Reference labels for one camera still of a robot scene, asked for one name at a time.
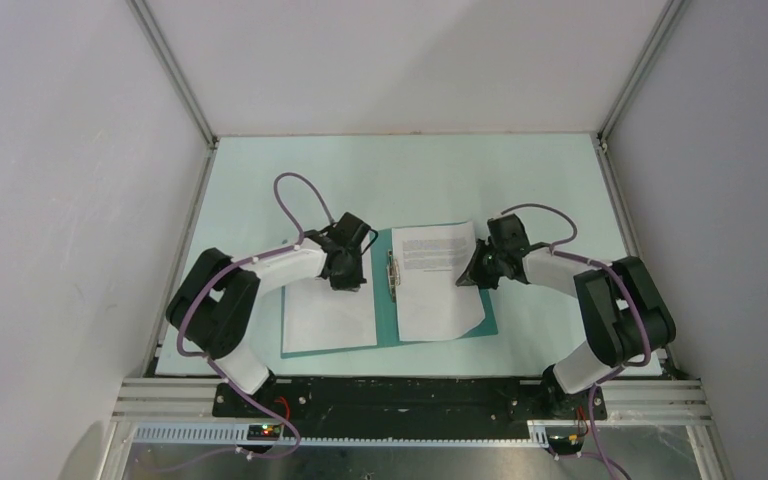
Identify white paper sheet stack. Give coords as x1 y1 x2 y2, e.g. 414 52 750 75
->
392 221 486 342

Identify metal folder clip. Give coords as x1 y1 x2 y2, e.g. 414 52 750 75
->
386 250 401 303

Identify printed white paper sheet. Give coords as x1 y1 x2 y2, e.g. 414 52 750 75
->
281 279 378 357

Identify teal plastic folder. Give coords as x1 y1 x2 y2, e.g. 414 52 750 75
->
319 228 498 355

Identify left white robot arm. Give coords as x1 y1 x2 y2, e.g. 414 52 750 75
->
164 213 379 417

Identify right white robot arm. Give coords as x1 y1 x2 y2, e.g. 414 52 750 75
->
456 213 676 418

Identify right controller board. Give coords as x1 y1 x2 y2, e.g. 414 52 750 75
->
546 435 585 457

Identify controller board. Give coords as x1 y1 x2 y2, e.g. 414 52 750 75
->
246 423 283 442
546 435 585 457

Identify left controller board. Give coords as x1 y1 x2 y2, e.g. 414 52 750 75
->
246 423 283 442

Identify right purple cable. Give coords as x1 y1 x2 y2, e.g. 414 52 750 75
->
499 203 654 480

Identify purple cable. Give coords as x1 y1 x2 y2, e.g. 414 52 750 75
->
175 172 338 462
499 203 654 480

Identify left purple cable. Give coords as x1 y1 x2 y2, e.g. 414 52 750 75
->
175 172 338 462

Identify aluminium front frame rail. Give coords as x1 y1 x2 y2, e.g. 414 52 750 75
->
113 378 712 447

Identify aluminium frame left post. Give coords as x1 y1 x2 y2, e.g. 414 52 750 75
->
125 0 218 148

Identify aluminium frame post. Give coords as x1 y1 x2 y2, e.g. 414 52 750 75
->
595 0 691 144
125 0 218 148

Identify aluminium frame right post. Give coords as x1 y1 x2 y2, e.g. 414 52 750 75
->
595 0 691 144

